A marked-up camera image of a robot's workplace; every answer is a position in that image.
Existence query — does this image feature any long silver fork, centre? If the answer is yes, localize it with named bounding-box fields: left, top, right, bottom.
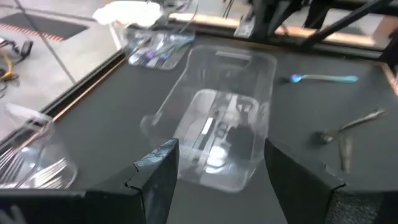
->
left=338, top=135, right=354, bottom=174

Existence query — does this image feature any black floor cable tangle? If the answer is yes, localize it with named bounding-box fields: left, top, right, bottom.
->
left=0, top=36, right=35, bottom=94

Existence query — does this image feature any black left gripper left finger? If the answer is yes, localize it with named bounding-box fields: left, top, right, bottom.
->
left=0, top=139, right=180, bottom=224

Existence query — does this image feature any clear plastic bin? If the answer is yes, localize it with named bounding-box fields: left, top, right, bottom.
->
left=0, top=104, right=78, bottom=190
left=123, top=26, right=197, bottom=71
left=139, top=44, right=279, bottom=194

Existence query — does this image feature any black aluminium rig frame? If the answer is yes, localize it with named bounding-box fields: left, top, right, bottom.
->
left=169, top=0, right=398, bottom=63

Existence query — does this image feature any iridescent rainbow fork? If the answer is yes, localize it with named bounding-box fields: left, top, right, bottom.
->
left=167, top=32, right=196, bottom=50
left=129, top=46, right=175, bottom=68
left=278, top=73, right=359, bottom=85

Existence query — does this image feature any pink-handled silver fork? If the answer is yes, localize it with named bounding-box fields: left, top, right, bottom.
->
left=32, top=177, right=68, bottom=190
left=0, top=149, right=27, bottom=184
left=29, top=158, right=68, bottom=183

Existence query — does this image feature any white-bagged trash can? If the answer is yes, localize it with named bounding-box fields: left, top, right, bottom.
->
left=92, top=0, right=165, bottom=29

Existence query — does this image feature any hazard-striped floor mat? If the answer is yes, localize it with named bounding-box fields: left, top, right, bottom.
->
left=0, top=11, right=90, bottom=43

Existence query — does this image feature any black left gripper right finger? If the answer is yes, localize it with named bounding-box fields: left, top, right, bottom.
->
left=264, top=139, right=398, bottom=224

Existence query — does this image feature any silver fork, right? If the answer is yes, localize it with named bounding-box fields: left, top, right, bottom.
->
left=310, top=108, right=387, bottom=146

